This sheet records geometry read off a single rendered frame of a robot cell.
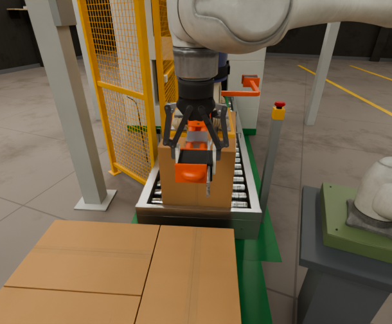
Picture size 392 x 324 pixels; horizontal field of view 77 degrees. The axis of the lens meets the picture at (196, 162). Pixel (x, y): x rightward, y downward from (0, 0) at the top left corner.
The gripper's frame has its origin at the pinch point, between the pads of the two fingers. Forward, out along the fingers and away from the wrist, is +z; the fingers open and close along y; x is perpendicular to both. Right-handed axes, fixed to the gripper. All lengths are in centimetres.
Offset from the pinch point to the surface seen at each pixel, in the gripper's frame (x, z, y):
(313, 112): -332, 100, -163
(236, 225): -51, 71, -19
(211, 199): -57, 58, -5
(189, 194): -57, 56, 8
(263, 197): -107, 95, -47
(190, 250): -29, 67, 5
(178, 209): -51, 61, 13
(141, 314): 2, 67, 21
